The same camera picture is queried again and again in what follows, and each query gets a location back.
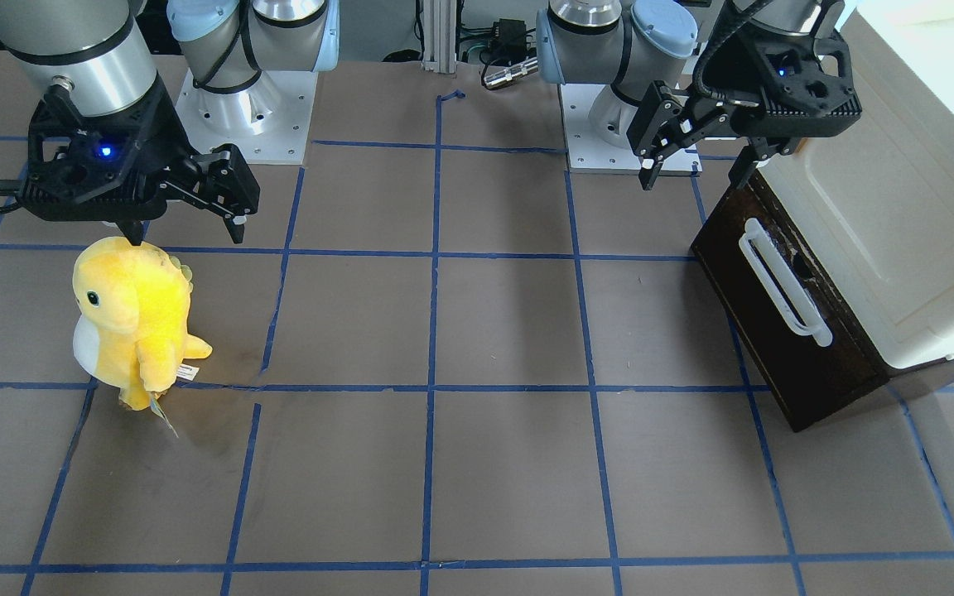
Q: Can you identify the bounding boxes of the aluminium frame post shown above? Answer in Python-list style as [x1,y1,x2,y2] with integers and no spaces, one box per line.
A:
[420,0,459,75]

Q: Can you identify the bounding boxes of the black gripper near plush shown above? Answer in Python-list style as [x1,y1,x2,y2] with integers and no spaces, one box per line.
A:
[19,79,261,248]

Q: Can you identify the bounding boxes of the silver robot arm near drawer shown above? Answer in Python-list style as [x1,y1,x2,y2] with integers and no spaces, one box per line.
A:
[537,1,862,190]

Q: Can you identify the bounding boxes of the white drawer handle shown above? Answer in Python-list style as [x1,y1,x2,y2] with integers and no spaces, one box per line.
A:
[738,218,833,348]

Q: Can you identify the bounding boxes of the dark wooden drawer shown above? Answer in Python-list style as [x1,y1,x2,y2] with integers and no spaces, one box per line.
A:
[691,173,894,431]

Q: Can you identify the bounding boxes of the black gripper near drawer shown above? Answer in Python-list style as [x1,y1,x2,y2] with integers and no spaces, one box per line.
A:
[626,29,862,191]

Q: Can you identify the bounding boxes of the yellow plush dinosaur toy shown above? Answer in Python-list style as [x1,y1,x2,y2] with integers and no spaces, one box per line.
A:
[71,237,213,419]

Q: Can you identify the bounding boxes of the silver robot arm near plush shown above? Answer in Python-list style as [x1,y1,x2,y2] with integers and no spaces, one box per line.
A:
[0,1,340,245]

